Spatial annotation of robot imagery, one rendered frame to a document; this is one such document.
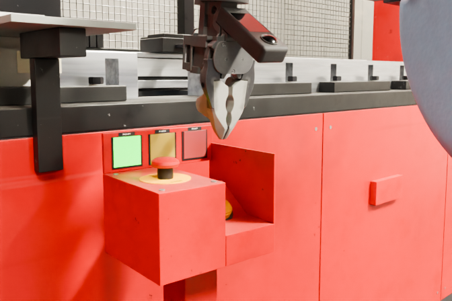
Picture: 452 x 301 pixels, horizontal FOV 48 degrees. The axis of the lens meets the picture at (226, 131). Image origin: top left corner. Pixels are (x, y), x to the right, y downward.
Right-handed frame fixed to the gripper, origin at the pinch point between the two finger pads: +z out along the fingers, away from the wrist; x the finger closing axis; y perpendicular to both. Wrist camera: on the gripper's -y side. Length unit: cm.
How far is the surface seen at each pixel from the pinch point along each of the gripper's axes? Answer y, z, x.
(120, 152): 9.2, 4.0, 12.6
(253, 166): -1.5, 5.5, -4.5
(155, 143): 9.3, 3.1, 6.6
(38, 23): 9.2, -14.2, 24.4
